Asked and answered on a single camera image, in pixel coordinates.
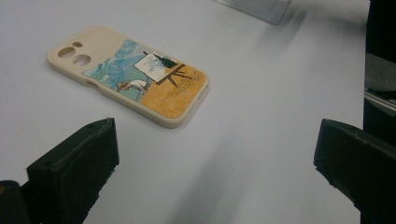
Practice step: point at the clear plastic rack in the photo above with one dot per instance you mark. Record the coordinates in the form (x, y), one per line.
(261, 9)

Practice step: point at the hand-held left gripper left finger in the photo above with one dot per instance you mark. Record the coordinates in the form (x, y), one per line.
(71, 174)

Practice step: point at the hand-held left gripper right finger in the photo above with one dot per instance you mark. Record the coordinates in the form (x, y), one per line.
(358, 158)

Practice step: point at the beige painted phone case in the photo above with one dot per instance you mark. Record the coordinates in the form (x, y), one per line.
(168, 96)

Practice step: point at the aluminium rail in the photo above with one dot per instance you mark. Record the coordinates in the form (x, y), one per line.
(381, 101)

